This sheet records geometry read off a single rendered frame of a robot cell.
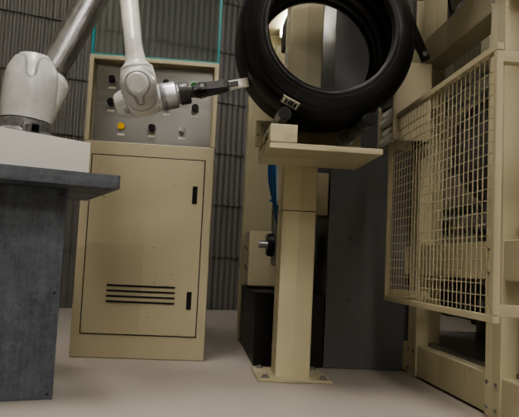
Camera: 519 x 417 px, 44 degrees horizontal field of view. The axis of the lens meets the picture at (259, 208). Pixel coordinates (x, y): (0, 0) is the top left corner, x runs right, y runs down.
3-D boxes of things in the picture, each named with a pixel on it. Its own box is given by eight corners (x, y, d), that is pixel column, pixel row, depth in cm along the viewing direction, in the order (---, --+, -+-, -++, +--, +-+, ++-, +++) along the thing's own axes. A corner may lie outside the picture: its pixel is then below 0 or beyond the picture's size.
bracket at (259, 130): (254, 146, 242) (256, 121, 242) (358, 154, 246) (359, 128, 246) (255, 145, 238) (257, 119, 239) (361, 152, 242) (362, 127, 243)
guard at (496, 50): (383, 299, 245) (388, 119, 250) (387, 300, 245) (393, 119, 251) (492, 323, 156) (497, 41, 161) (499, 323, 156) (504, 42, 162)
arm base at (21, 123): (2, 127, 182) (4, 108, 183) (-16, 137, 200) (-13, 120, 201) (65, 141, 192) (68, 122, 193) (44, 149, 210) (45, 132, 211)
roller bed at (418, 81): (377, 148, 259) (379, 75, 262) (412, 150, 261) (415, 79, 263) (391, 139, 240) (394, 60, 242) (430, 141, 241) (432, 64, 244)
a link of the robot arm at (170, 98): (159, 88, 218) (176, 84, 219) (165, 113, 218) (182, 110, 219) (158, 80, 209) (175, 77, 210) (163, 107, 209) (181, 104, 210)
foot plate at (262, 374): (251, 369, 254) (251, 363, 254) (318, 371, 257) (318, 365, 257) (257, 381, 228) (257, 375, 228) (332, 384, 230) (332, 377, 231)
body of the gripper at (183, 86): (175, 79, 210) (204, 74, 211) (176, 87, 219) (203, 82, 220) (180, 102, 210) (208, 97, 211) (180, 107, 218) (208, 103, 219)
